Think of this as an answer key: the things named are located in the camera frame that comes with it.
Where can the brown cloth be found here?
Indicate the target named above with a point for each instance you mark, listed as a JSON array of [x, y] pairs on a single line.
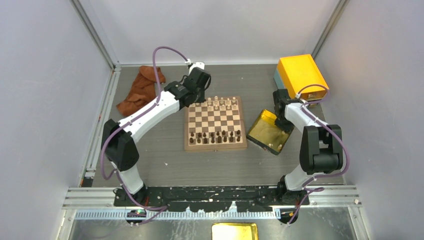
[[141, 93]]

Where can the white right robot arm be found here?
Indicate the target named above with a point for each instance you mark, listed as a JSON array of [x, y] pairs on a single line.
[[321, 152]]

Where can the light wooden king piece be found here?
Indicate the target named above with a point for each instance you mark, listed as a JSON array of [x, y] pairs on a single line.
[[216, 101]]

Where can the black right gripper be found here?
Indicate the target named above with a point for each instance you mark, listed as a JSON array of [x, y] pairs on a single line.
[[286, 128]]

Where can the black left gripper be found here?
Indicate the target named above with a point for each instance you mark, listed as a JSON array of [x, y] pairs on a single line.
[[202, 98]]

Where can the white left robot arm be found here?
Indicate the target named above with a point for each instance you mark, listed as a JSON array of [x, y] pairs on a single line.
[[119, 138]]

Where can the wooden chessboard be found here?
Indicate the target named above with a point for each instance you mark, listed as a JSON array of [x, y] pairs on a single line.
[[225, 128]]

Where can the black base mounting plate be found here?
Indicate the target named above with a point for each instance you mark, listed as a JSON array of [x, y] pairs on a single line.
[[209, 199]]

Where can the gold tin lid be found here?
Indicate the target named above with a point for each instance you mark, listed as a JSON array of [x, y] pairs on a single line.
[[234, 231]]

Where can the yellow drawer box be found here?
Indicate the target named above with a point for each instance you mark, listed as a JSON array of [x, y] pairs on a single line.
[[300, 74]]

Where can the aluminium front rail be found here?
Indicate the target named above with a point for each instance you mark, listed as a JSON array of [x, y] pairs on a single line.
[[96, 203]]

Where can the gold metal tin tray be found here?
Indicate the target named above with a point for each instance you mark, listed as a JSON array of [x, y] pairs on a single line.
[[266, 135]]

